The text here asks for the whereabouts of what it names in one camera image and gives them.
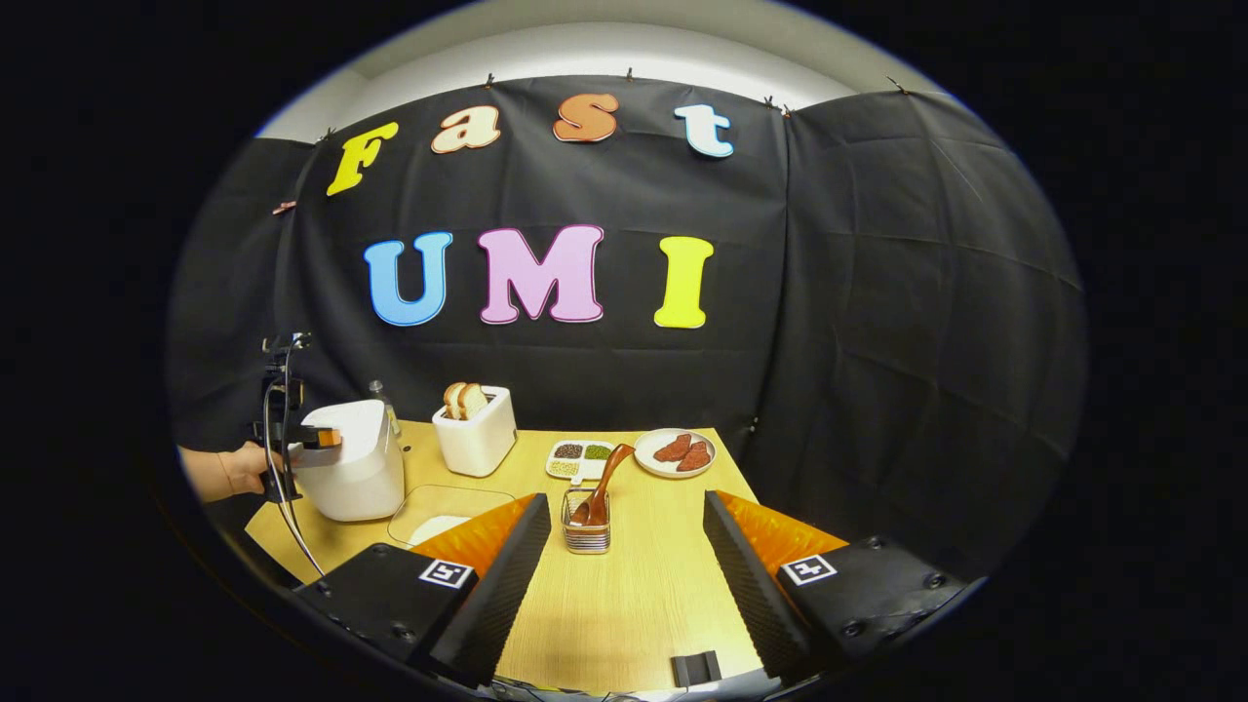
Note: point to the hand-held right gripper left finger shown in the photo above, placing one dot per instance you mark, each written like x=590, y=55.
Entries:
x=507, y=595

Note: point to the white round plate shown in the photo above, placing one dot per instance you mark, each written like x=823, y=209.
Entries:
x=648, y=458

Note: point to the clear plastic bottle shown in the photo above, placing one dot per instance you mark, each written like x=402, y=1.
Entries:
x=385, y=409

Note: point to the white rice cooker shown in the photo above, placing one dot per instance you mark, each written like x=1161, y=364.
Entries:
x=356, y=478

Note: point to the clear rice container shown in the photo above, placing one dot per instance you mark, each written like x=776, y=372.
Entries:
x=448, y=502

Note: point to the brown wooden spoon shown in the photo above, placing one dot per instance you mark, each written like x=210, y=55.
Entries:
x=609, y=473

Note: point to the toast bread slice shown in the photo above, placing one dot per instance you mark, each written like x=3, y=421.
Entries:
x=474, y=398
x=451, y=400

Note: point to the white divided bean dish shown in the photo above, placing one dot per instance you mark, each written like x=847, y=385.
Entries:
x=582, y=460

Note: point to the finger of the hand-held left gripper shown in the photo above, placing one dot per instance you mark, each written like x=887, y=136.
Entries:
x=330, y=438

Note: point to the white toaster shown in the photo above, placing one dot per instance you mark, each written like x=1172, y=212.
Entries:
x=478, y=444

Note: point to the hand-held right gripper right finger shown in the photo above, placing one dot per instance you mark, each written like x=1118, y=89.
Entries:
x=751, y=595

